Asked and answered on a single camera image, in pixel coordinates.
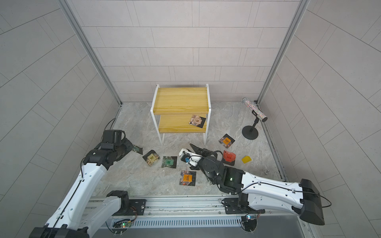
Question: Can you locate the red tea bag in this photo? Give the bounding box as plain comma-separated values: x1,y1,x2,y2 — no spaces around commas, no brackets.
222,150,236,166

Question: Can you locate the teal label tea bag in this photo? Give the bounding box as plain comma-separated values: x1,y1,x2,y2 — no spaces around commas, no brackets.
133,145,143,155

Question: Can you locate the green label tea bag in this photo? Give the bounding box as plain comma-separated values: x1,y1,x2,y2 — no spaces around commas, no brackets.
161,156,177,169

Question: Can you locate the small orange label tea bag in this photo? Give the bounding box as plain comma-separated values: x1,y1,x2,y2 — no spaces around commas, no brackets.
219,134,235,148

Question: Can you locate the yellow label tea bag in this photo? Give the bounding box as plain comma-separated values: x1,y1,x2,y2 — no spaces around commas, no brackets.
143,150,160,167

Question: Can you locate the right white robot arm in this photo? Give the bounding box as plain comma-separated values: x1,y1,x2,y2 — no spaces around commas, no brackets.
179,145,325,226

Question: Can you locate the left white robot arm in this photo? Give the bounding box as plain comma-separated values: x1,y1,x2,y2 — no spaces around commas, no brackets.
29,130,142,238

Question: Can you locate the yellow wedge block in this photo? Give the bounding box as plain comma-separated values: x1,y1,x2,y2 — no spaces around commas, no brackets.
242,156,252,164

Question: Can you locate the right circuit board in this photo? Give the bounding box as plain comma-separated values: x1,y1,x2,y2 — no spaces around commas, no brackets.
241,216,258,233

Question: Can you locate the circuit board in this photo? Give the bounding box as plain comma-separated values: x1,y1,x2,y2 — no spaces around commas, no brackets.
113,219,135,229
241,216,258,233

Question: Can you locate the glitter microphone on stand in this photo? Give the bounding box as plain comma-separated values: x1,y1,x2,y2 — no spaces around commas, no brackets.
241,97,268,140

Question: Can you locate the left circuit board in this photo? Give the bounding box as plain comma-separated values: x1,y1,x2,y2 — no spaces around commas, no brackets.
113,219,135,229

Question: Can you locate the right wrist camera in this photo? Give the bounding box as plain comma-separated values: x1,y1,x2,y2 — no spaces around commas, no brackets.
179,149,202,169

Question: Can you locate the wooden shelf white frame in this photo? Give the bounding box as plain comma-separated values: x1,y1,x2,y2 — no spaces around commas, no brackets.
150,84,211,145

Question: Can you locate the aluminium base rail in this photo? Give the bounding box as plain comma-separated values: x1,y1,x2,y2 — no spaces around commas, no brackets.
101,195,308,233

